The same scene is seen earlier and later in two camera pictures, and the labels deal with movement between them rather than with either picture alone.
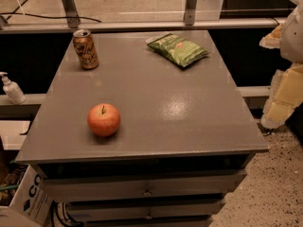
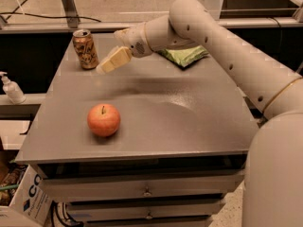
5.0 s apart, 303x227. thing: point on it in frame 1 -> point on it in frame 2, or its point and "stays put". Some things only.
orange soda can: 85,49 stays put
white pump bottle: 13,92 stays put
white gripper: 293,38 -> 134,42
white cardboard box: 31,202 stays put
